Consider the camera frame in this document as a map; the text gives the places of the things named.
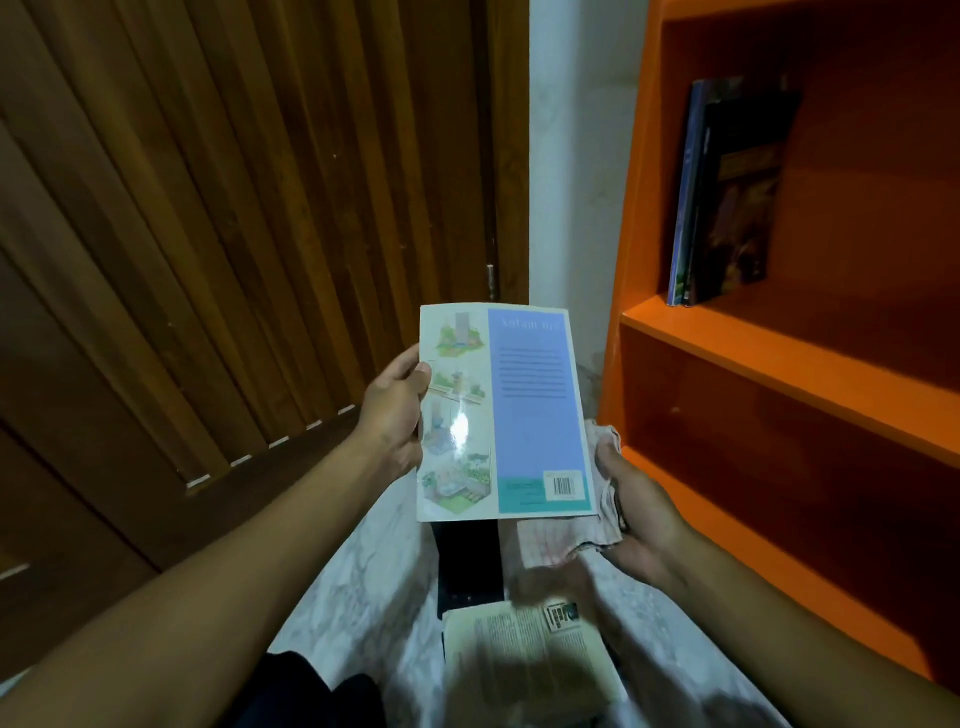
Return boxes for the illustrated blue and white book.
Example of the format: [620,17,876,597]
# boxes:
[416,303,598,523]

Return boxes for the thin blue spine book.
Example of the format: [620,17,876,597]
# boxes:
[666,78,712,307]

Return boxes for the black book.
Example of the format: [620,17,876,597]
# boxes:
[430,517,505,621]

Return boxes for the person's dark trousers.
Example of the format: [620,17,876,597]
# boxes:
[217,651,388,728]

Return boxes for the person's right hand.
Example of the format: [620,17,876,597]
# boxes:
[594,438,695,588]

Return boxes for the person's left hand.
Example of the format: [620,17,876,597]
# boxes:
[354,343,433,481]

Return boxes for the dark cover book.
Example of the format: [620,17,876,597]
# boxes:
[686,75,802,306]

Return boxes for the pale green cover book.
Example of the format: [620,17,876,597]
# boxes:
[441,598,628,728]

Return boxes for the orange wooden bookshelf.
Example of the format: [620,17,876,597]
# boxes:
[597,0,960,695]

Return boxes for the white checked cloth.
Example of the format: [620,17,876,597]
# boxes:
[516,420,625,570]

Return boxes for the person's left forearm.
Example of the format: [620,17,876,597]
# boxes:
[0,430,400,728]

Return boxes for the brown wooden slatted door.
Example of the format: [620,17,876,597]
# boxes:
[0,0,531,684]

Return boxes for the person's right forearm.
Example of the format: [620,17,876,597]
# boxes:
[652,525,960,728]

